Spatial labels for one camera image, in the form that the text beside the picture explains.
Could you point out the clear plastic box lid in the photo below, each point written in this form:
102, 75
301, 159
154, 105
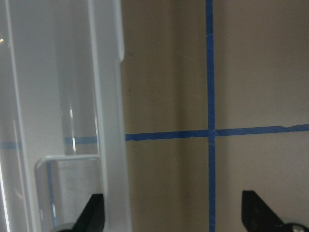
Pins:
62, 139

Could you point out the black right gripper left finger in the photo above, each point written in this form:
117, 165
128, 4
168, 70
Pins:
90, 213

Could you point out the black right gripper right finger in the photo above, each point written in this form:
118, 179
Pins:
257, 216

